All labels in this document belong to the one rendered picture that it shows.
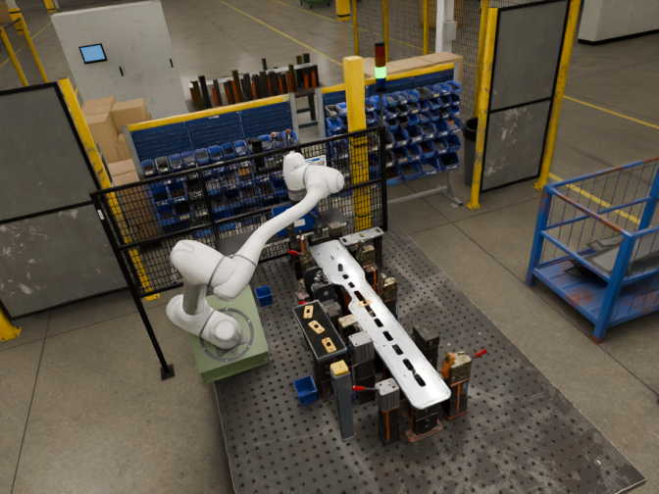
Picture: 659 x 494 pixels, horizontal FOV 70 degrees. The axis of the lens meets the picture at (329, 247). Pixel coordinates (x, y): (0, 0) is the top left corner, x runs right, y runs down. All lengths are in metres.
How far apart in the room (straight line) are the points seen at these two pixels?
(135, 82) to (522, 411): 7.74
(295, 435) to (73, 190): 2.69
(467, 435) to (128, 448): 2.19
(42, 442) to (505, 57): 4.89
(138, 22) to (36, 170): 4.91
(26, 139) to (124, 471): 2.40
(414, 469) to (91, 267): 3.26
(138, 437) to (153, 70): 6.46
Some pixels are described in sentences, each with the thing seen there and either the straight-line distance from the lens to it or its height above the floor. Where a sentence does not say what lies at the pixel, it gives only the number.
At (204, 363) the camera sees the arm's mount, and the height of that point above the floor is 0.83.
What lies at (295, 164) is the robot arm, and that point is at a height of 1.85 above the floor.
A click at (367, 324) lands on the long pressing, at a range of 2.43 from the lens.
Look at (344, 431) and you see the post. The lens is 2.32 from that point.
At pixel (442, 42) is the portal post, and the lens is 6.97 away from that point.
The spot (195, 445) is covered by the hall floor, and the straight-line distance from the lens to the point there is 3.41.
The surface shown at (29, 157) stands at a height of 1.50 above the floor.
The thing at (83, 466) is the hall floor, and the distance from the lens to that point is 3.65.
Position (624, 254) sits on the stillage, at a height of 0.81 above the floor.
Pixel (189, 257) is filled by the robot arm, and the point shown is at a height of 1.67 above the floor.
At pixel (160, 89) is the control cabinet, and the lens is 8.85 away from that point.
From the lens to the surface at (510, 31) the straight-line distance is 4.98.
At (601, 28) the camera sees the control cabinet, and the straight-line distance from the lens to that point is 12.92.
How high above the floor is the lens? 2.68
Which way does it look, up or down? 34 degrees down
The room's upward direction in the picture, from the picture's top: 6 degrees counter-clockwise
